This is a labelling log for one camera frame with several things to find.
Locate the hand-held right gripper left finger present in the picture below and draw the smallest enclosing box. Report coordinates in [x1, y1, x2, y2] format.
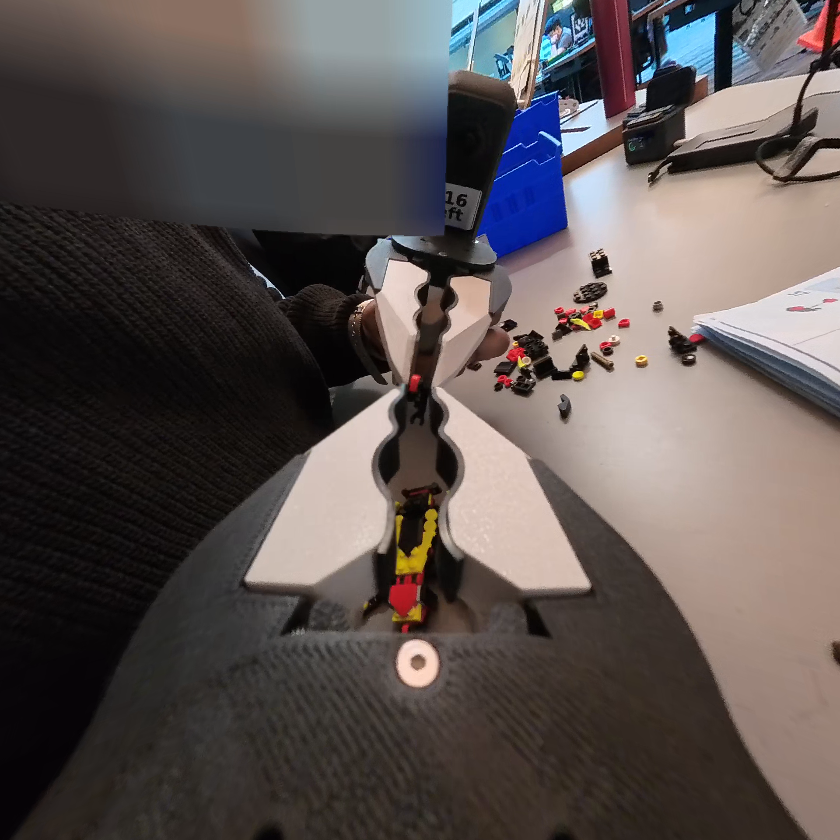
[243, 385, 412, 601]

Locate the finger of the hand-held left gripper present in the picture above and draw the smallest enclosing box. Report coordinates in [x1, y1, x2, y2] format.
[423, 272, 496, 389]
[374, 258, 431, 388]

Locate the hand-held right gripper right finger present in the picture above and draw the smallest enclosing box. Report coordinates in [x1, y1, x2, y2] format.
[430, 387, 593, 602]

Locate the lego spider model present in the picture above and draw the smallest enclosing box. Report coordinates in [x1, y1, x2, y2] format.
[363, 482, 442, 634]

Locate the lego instruction booklet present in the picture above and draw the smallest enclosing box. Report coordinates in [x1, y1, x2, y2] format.
[692, 266, 840, 417]

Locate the person's left forearm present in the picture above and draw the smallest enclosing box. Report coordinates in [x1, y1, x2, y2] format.
[276, 283, 368, 388]

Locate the pile of loose lego pieces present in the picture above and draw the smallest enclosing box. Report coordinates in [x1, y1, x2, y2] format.
[492, 298, 703, 421]

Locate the person's left hand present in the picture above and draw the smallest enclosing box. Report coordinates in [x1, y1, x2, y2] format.
[466, 323, 513, 373]

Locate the blue bin with tag sticker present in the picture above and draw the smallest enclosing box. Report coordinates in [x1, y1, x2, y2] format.
[476, 92, 568, 258]

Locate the black device with display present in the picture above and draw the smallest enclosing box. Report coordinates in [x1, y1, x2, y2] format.
[620, 66, 698, 165]

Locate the black charger device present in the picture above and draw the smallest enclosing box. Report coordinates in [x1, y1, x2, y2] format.
[648, 108, 821, 185]

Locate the orange traffic cone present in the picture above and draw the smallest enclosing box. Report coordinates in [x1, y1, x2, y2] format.
[797, 0, 840, 53]

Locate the black cable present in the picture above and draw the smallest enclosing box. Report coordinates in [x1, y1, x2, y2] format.
[755, 0, 840, 183]

